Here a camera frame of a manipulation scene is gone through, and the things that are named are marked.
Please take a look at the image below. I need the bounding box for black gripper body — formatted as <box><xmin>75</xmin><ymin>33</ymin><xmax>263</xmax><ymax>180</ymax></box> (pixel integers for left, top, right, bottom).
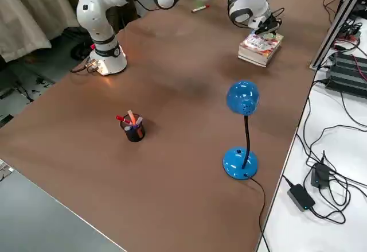
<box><xmin>259</xmin><ymin>15</ymin><xmax>279</xmax><ymax>29</ymax></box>

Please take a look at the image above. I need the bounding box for colourful fruit juice book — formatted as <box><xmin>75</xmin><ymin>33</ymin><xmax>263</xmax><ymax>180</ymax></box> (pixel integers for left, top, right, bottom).
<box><xmin>239</xmin><ymin>30</ymin><xmax>284</xmax><ymax>59</ymax></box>

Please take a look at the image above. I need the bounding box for blue desk lamp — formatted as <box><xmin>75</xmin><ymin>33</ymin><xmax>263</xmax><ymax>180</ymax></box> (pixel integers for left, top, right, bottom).
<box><xmin>222</xmin><ymin>80</ymin><xmax>261</xmax><ymax>181</ymax></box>

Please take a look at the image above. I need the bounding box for finned black power supply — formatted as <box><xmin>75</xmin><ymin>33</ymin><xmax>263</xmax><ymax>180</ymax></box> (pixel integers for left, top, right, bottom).
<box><xmin>332</xmin><ymin>51</ymin><xmax>367</xmax><ymax>73</ymax></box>

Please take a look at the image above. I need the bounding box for black power supply box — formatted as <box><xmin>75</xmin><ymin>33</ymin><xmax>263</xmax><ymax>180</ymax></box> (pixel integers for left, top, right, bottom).
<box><xmin>325</xmin><ymin>65</ymin><xmax>367</xmax><ymax>99</ymax></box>

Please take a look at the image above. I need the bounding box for person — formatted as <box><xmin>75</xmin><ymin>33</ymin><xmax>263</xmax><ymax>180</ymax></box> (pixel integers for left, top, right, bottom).
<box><xmin>114</xmin><ymin>1</ymin><xmax>141</xmax><ymax>32</ymax></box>

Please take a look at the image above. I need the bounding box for small black adapter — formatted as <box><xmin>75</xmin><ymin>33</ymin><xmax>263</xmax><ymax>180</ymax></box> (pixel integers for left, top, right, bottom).
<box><xmin>310</xmin><ymin>161</ymin><xmax>331</xmax><ymax>189</ymax></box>

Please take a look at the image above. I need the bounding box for orange pen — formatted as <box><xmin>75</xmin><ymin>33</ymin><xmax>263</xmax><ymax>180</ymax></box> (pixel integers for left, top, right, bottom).
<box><xmin>127</xmin><ymin>108</ymin><xmax>144</xmax><ymax>138</ymax></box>

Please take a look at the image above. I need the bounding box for black mesh pen holder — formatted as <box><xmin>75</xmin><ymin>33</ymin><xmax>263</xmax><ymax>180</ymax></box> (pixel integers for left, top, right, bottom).
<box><xmin>120</xmin><ymin>117</ymin><xmax>146</xmax><ymax>143</ymax></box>

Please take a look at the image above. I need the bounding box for black power brick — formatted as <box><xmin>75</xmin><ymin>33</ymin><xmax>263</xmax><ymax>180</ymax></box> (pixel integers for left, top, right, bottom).
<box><xmin>287</xmin><ymin>183</ymin><xmax>315</xmax><ymax>212</ymax></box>

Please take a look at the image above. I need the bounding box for beige curtain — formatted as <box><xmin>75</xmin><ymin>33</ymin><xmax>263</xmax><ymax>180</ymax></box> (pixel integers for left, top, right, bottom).
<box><xmin>0</xmin><ymin>0</ymin><xmax>81</xmax><ymax>63</ymax></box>

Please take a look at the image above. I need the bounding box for grey side desk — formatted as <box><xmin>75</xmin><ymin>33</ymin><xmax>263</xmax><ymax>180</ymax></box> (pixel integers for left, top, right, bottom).
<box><xmin>0</xmin><ymin>160</ymin><xmax>127</xmax><ymax>252</ymax></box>

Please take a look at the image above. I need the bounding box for aluminium frame profile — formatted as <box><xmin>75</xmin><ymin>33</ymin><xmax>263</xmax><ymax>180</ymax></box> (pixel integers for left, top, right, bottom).
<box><xmin>309</xmin><ymin>0</ymin><xmax>367</xmax><ymax>69</ymax></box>

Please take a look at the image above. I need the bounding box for black lamp cable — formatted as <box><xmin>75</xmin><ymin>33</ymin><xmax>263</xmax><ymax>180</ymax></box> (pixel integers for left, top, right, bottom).
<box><xmin>246</xmin><ymin>176</ymin><xmax>272</xmax><ymax>252</ymax></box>

